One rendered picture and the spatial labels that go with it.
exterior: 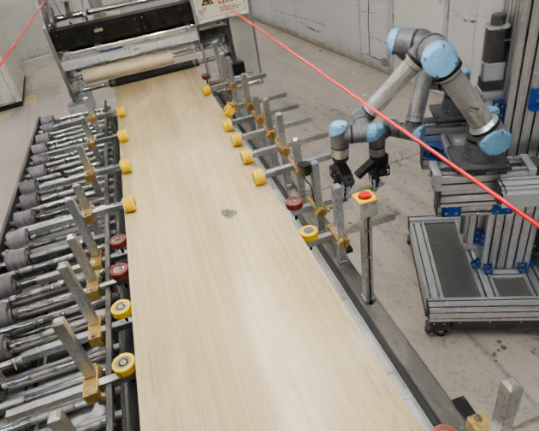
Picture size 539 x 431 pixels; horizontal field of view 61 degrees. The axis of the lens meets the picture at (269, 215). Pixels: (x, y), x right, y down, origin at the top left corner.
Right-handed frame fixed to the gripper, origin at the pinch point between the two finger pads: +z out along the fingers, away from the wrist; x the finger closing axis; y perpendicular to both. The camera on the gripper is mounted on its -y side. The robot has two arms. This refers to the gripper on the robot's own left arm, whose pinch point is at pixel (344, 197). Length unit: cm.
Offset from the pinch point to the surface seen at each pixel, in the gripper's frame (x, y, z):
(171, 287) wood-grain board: 83, -15, 8
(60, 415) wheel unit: 115, -73, -12
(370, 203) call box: 7.2, -39.8, -23.4
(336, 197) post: 8.7, -12.1, -9.8
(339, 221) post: 8.3, -12.2, 2.3
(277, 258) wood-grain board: 38.6, -17.4, 7.5
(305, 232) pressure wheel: 22.3, -6.7, 7.1
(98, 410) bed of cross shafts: 119, -45, 26
